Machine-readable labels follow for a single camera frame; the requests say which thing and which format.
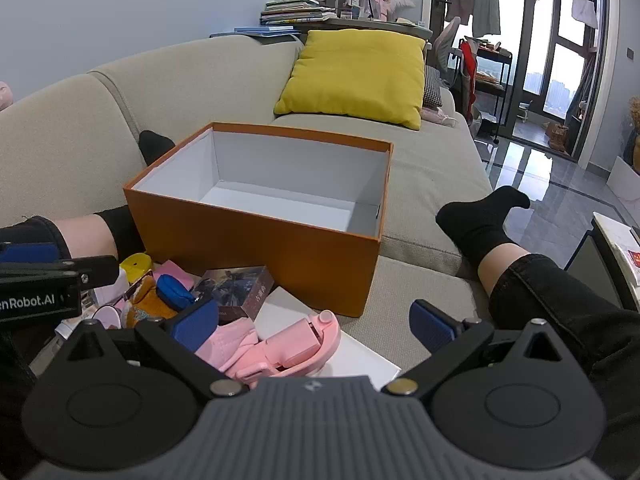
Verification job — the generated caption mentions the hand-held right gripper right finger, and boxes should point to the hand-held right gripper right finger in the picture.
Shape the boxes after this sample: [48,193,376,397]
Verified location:
[381,299,576,401]

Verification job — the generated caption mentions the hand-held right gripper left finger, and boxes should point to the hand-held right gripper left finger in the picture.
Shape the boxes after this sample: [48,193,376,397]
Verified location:
[54,299,251,401]

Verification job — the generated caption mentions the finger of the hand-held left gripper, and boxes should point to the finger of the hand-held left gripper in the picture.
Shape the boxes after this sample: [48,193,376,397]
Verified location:
[0,255,120,288]
[0,241,59,264]

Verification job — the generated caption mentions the pink pouch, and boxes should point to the pink pouch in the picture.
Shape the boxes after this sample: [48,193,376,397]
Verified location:
[195,321,259,374]

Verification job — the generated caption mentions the blue coin pouch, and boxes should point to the blue coin pouch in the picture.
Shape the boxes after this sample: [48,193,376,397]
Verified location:
[156,274,194,312]

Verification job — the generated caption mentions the dark card box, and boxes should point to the dark card box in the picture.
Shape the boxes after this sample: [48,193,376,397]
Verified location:
[192,266,275,324]

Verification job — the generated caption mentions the brown orange plush toy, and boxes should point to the brown orange plush toy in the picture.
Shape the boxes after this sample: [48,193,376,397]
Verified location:
[122,275,177,329]

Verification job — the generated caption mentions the pink wallet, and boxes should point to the pink wallet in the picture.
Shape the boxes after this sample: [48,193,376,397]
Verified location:
[152,260,194,287]

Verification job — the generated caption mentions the orange cardboard box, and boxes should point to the orange cardboard box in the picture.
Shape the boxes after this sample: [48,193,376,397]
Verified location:
[123,121,394,319]

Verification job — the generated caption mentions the pink folding device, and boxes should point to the pink folding device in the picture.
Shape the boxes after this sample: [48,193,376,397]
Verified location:
[225,310,342,387]

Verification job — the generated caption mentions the person's left leg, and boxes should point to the person's left leg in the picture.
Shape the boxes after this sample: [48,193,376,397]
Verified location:
[0,130,176,272]

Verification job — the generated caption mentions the person's leg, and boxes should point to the person's leg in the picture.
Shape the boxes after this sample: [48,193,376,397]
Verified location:
[436,186,640,463]
[0,130,176,272]

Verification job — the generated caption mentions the white round container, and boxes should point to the white round container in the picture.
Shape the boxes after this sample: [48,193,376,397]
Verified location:
[94,305,122,332]

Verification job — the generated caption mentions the yellow round case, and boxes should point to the yellow round case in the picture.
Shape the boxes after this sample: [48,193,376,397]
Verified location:
[120,254,154,282]

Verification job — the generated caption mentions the white flat board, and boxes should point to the white flat board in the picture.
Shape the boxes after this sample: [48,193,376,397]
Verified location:
[255,287,402,392]

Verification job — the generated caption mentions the person's right leg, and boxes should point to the person's right leg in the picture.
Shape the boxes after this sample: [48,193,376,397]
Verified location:
[436,186,640,463]

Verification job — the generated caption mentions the beige sofa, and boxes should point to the beige sofa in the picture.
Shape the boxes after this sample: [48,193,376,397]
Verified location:
[0,34,493,397]

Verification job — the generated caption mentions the white side table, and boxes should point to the white side table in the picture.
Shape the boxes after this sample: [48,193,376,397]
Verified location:
[565,212,640,312]

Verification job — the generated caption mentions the pink cloth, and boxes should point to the pink cloth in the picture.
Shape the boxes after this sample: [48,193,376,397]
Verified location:
[420,106,459,128]

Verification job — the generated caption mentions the brown bag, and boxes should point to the brown bag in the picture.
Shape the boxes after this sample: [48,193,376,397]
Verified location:
[545,122,571,154]

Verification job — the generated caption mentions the houndstooth pillow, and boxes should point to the houndstooth pillow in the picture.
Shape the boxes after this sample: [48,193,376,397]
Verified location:
[422,65,444,109]

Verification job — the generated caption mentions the white leaning board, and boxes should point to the white leaning board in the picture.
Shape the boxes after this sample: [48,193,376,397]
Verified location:
[606,155,640,207]

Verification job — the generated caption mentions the black cart rack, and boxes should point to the black cart rack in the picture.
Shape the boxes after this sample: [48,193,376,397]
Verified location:
[460,37,514,144]

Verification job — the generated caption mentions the red cloth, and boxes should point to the red cloth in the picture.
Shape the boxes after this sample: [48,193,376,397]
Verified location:
[460,40,481,107]

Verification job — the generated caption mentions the yellow pillow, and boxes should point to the yellow pillow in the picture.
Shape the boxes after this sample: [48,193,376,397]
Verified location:
[273,29,427,131]

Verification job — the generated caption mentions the pink office chair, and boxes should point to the pink office chair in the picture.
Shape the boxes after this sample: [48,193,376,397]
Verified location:
[432,16,464,74]

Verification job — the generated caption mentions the cluttered desk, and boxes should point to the cluttered desk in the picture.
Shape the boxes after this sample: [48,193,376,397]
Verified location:
[295,16,434,42]

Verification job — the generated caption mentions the pink feather ornament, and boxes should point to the pink feather ornament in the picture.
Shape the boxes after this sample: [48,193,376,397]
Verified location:
[372,0,417,22]

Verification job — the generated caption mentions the stack of books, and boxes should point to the stack of books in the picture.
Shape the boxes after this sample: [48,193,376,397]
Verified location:
[260,0,339,26]

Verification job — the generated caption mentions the hanging grey clothes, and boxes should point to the hanging grey clothes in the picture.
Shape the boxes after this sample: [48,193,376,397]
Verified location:
[445,0,502,39]

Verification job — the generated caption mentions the white hanging cloth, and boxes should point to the white hanging cloth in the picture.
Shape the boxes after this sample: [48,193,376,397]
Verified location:
[572,0,599,27]

